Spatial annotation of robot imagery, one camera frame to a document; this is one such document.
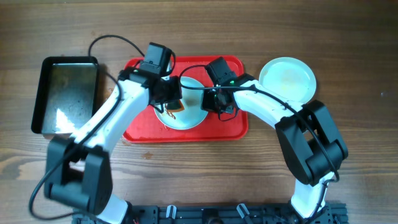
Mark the black water tray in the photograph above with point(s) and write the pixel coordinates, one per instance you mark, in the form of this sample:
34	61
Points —
66	94

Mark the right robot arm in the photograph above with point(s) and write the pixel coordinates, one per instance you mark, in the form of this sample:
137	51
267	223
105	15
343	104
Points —
312	145

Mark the light blue plate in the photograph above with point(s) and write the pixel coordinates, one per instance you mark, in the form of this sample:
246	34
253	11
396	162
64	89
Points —
190	117
290	78

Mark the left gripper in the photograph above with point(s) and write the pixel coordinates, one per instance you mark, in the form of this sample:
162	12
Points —
170	92

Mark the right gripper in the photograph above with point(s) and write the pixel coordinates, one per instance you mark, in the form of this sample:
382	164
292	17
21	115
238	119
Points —
213	101

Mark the green orange sponge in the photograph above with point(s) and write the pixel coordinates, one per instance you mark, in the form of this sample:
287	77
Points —
174	106

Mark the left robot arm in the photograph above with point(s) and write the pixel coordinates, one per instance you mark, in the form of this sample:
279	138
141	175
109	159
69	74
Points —
78	171

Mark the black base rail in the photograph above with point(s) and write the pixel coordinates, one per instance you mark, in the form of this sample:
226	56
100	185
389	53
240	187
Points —
331	213

